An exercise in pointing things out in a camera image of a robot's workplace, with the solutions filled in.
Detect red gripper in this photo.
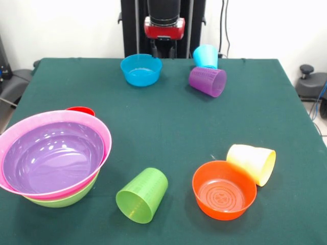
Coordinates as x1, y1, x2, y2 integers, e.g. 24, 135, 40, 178
144, 17, 186, 59

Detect blue bowl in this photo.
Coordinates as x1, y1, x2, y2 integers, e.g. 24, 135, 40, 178
120, 53, 163, 88

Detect yellow cup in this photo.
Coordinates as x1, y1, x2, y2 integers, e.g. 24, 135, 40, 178
226, 144, 277, 187

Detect blue cup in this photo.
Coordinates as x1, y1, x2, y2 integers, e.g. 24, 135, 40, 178
193, 44, 219, 69

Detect purple cup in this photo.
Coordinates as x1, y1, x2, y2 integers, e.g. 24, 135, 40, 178
188, 66, 227, 98

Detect dark green table cloth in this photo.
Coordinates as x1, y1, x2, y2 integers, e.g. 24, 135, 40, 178
0, 57, 327, 245

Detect red cup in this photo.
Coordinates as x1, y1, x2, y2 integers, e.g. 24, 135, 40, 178
65, 106, 96, 117

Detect pink bowl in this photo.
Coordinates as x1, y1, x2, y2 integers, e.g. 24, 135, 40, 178
0, 110, 112, 200

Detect green cup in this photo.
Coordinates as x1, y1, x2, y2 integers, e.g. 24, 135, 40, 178
115, 167, 169, 225

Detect black equipment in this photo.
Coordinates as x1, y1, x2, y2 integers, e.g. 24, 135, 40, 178
0, 35, 13, 82

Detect purple bowl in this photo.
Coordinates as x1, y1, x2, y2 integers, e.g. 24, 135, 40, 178
2, 121, 105, 194

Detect orange bowl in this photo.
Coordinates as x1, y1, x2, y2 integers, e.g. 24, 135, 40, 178
192, 160, 258, 221

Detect green bowl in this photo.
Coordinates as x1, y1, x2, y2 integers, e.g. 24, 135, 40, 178
22, 169, 101, 208

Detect black cable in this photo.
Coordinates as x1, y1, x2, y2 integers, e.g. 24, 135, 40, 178
218, 0, 225, 53
224, 0, 231, 58

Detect blue cable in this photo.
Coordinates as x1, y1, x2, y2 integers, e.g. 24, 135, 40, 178
309, 81, 327, 120

